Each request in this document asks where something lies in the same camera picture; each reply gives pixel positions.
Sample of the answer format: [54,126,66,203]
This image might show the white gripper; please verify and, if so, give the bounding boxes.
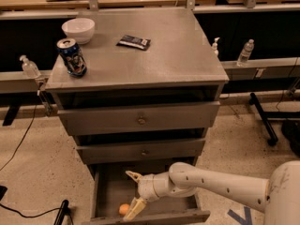
[123,171,171,221]

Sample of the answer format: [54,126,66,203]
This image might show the orange fruit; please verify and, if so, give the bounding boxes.
[119,203,129,216]

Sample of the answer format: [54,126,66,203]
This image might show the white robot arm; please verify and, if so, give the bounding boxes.
[124,160,300,225]

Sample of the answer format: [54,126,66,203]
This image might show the grey open bottom drawer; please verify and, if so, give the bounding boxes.
[82,157,210,225]

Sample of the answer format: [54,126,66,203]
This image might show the brass middle drawer knob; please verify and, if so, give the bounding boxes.
[141,150,148,157]

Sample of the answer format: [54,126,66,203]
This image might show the brass drawer knob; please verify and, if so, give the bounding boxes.
[141,150,148,157]
[138,116,146,125]

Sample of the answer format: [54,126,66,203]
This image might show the grey middle drawer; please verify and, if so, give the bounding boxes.
[76,139,205,165]

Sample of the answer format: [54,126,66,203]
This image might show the brass top drawer knob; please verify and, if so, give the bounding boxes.
[138,116,146,125]

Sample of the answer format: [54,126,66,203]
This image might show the grey top drawer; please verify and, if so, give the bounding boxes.
[58,101,219,136]

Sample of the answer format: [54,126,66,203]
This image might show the grey wooden drawer cabinet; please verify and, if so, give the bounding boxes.
[44,7,230,180]

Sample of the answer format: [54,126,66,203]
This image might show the black stand on floor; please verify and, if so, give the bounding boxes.
[53,200,73,225]

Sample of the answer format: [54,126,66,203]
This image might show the blue soda can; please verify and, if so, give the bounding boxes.
[56,38,87,78]

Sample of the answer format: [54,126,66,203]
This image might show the dark snack packet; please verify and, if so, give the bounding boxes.
[117,35,151,51]

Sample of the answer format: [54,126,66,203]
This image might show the clear sanitizer pump bottle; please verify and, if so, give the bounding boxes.
[20,55,41,79]

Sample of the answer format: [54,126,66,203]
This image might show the small white pump bottle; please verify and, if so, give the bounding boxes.
[212,37,220,56]

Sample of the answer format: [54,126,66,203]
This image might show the white ceramic bowl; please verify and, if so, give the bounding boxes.
[61,18,95,44]

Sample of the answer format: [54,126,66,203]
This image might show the clear plastic water bottle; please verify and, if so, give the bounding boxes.
[237,39,254,67]

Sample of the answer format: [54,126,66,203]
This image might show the black floor cable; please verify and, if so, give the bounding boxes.
[0,105,38,173]

